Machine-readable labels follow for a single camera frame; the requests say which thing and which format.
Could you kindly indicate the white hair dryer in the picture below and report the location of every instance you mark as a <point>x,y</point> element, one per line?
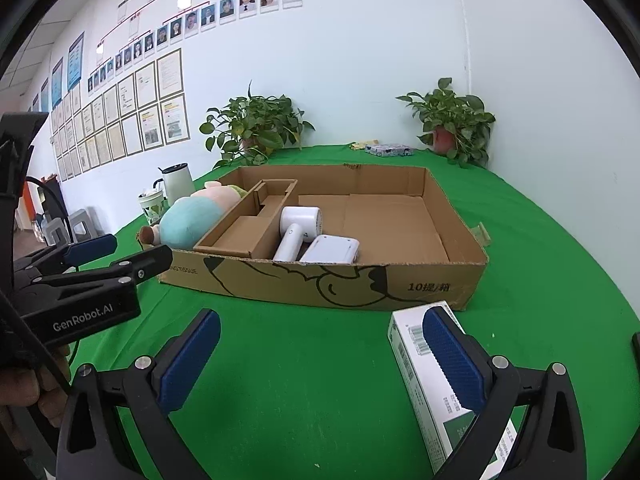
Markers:
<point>300,220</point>

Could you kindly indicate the patterned tissue packet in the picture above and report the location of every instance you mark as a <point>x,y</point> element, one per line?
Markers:
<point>387,149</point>

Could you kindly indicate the white box with green label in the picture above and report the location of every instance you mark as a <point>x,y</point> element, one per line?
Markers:
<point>417,360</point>

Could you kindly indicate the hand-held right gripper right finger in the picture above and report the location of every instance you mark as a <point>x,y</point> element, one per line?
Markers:
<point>455,360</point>

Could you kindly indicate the potted plant in red pot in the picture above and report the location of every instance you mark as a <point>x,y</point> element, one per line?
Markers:
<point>450,115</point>

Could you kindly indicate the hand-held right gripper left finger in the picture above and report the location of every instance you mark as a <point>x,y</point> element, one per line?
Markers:
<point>190,360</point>

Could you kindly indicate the grey plastic stool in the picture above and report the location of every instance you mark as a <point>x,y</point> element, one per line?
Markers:
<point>82,222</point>
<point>56,232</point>

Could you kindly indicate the blue notice board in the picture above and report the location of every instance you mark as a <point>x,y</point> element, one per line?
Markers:
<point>75,60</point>
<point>57,80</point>

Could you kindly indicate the group of framed wall certificates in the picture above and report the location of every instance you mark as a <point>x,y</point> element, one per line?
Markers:
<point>150,100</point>

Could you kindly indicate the teal and pink plush toy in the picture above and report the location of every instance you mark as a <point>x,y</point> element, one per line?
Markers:
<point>192,220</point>

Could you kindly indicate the person's left hand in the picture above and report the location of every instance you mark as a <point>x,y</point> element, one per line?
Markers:
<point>20,395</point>

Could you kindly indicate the white rectangular device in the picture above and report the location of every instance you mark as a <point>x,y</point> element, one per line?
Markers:
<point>330,250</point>

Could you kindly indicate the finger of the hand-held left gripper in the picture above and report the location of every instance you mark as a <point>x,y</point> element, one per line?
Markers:
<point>95,247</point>
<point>145,260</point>

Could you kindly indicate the large leafy potted plant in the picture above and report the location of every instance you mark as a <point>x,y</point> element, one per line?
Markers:
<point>255,125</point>

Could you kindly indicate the narrow cardboard insert box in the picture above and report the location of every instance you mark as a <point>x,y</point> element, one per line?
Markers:
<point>235,237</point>

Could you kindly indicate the large shallow cardboard box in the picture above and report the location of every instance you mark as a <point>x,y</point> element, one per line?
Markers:
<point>390,220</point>

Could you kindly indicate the row of wall portrait photos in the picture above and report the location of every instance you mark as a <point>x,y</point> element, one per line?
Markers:
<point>200,17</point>

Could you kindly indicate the small yellow packet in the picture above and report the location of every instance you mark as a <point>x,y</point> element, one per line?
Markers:
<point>359,146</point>

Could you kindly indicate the white electric kettle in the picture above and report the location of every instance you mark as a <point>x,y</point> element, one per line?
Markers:
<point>177,185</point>

